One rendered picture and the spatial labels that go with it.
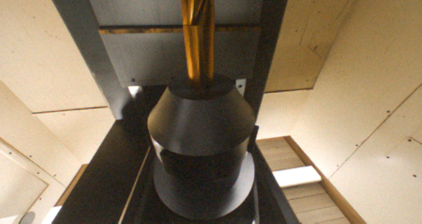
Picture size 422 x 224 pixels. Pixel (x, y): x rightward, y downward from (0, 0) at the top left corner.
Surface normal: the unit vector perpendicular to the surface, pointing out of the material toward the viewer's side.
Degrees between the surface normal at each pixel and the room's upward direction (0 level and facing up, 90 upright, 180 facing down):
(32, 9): 90
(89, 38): 90
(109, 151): 180
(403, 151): 90
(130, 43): 89
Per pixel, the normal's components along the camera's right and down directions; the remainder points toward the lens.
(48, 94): 0.17, 0.56
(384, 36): -0.99, 0.10
